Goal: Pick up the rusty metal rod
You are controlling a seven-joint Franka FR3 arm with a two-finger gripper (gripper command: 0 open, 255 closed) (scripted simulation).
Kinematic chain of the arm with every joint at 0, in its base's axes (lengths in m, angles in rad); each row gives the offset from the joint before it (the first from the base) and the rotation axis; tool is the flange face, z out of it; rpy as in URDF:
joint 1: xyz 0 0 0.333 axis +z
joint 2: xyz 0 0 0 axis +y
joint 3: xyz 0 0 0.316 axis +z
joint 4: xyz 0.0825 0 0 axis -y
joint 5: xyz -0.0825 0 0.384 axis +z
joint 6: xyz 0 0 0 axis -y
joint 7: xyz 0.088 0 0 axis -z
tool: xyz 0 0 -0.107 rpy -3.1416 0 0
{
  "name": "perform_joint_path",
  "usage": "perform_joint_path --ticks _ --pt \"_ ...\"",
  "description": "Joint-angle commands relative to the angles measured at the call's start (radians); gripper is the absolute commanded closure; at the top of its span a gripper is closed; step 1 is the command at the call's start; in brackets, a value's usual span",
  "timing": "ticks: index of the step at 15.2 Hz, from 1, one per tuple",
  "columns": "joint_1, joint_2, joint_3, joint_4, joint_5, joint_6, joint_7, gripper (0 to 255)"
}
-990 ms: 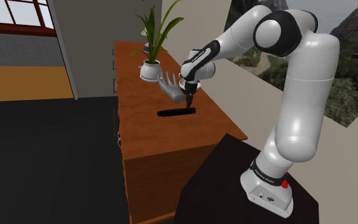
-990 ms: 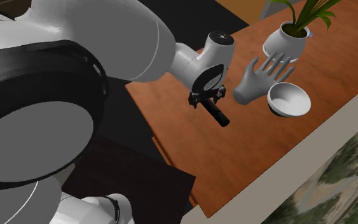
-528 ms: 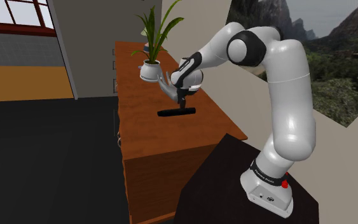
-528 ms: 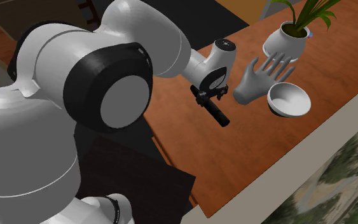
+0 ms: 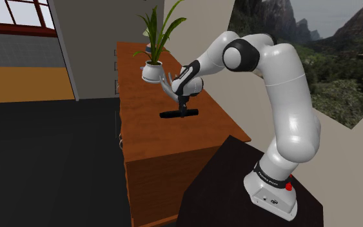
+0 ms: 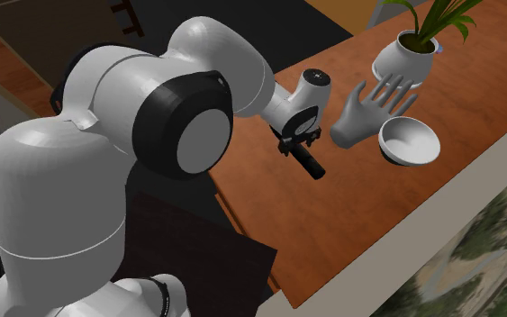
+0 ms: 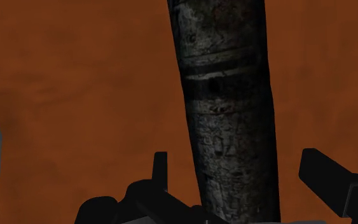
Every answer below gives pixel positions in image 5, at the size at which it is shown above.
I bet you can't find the dark robot stand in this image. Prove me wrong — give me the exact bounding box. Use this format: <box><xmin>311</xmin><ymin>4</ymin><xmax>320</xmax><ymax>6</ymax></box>
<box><xmin>175</xmin><ymin>135</ymin><xmax>325</xmax><ymax>227</ymax></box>

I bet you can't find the wooden chest of drawers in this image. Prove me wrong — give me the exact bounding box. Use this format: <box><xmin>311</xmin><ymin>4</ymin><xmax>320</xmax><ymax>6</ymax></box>
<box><xmin>114</xmin><ymin>41</ymin><xmax>252</xmax><ymax>227</ymax></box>

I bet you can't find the black bar-shaped object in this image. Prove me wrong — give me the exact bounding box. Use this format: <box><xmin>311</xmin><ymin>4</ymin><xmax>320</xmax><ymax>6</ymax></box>
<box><xmin>159</xmin><ymin>108</ymin><xmax>199</xmax><ymax>119</ymax></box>

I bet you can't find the red-framed window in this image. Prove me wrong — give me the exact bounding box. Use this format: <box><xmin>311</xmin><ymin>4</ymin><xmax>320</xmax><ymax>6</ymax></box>
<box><xmin>0</xmin><ymin>0</ymin><xmax>58</xmax><ymax>38</ymax></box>

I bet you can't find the green plant in white pot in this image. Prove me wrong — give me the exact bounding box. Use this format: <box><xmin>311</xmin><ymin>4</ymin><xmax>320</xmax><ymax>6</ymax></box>
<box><xmin>132</xmin><ymin>0</ymin><xmax>188</xmax><ymax>84</ymax></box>

